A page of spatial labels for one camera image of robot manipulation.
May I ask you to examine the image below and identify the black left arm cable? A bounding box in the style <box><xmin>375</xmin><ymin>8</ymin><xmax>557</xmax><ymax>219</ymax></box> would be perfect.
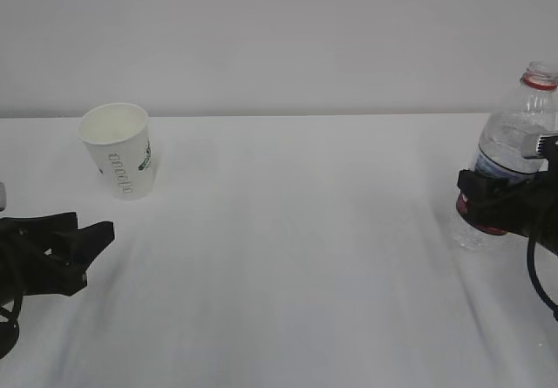
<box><xmin>0</xmin><ymin>291</ymin><xmax>23</xmax><ymax>358</ymax></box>

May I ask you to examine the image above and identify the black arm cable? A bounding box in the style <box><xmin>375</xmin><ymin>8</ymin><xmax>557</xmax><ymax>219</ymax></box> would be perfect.
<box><xmin>526</xmin><ymin>207</ymin><xmax>558</xmax><ymax>323</ymax></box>
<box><xmin>0</xmin><ymin>291</ymin><xmax>23</xmax><ymax>358</ymax></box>

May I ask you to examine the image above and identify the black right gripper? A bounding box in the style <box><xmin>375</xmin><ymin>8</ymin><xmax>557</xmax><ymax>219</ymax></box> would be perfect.
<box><xmin>456</xmin><ymin>153</ymin><xmax>557</xmax><ymax>255</ymax></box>

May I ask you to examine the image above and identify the white paper cup green print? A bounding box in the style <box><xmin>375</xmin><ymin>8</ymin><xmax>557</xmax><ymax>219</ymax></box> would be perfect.
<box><xmin>78</xmin><ymin>103</ymin><xmax>154</xmax><ymax>201</ymax></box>

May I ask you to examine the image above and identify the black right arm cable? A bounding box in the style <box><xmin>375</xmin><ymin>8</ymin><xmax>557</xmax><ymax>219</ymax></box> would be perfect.
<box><xmin>526</xmin><ymin>207</ymin><xmax>558</xmax><ymax>323</ymax></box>

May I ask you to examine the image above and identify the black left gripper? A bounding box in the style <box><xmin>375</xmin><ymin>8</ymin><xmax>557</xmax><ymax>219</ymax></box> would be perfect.
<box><xmin>1</xmin><ymin>212</ymin><xmax>115</xmax><ymax>306</ymax></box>

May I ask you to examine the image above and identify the clear water bottle red label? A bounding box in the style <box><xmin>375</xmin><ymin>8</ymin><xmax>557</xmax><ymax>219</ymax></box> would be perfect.
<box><xmin>450</xmin><ymin>61</ymin><xmax>557</xmax><ymax>250</ymax></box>

